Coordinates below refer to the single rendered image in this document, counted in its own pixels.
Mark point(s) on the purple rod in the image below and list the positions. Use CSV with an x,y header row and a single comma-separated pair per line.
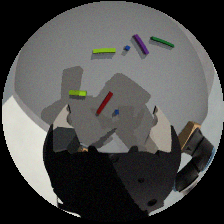
x,y
141,44

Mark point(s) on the dark red rod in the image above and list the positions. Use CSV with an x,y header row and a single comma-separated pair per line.
x,y
107,98

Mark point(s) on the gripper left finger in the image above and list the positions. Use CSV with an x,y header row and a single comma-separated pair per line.
x,y
61,141

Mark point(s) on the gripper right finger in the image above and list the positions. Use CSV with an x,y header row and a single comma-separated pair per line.
x,y
162,140

